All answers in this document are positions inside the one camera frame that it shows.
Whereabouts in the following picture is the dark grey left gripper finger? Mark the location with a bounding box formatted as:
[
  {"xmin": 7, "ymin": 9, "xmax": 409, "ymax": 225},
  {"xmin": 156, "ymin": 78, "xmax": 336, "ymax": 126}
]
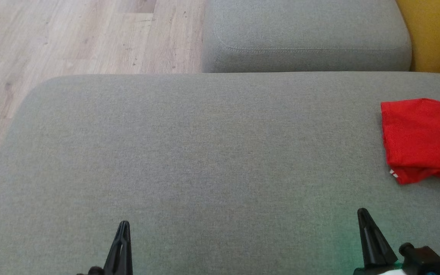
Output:
[
  {"xmin": 104, "ymin": 220, "xmax": 126, "ymax": 275},
  {"xmin": 123, "ymin": 221, "xmax": 133, "ymax": 275}
]

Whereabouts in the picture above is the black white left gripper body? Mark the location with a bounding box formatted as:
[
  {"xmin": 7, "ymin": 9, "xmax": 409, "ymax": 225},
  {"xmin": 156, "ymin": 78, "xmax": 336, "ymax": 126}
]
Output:
[{"xmin": 77, "ymin": 266, "xmax": 105, "ymax": 275}]

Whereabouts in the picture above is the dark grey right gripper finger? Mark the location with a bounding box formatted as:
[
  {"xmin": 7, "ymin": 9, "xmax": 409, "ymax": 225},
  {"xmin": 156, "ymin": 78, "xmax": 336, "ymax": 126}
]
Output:
[
  {"xmin": 357, "ymin": 208, "xmax": 382, "ymax": 267},
  {"xmin": 363, "ymin": 209, "xmax": 398, "ymax": 266}
]

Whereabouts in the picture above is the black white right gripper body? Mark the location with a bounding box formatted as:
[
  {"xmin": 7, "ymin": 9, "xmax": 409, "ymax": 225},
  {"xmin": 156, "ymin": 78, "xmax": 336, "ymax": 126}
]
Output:
[{"xmin": 353, "ymin": 243, "xmax": 440, "ymax": 275}]

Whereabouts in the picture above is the red white numbered jersey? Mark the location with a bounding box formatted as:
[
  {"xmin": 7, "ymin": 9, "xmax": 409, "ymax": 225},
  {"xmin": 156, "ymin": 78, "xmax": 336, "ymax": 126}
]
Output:
[{"xmin": 380, "ymin": 98, "xmax": 440, "ymax": 188}]

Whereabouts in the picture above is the large grey sofa seat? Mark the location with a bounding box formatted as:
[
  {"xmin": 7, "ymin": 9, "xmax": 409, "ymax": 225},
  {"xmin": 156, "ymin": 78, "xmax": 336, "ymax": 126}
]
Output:
[{"xmin": 0, "ymin": 71, "xmax": 440, "ymax": 275}]

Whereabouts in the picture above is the yellow furniture panel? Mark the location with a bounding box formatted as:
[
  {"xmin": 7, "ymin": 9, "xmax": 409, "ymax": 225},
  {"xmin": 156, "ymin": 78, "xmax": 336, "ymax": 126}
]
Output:
[{"xmin": 395, "ymin": 0, "xmax": 440, "ymax": 76}]

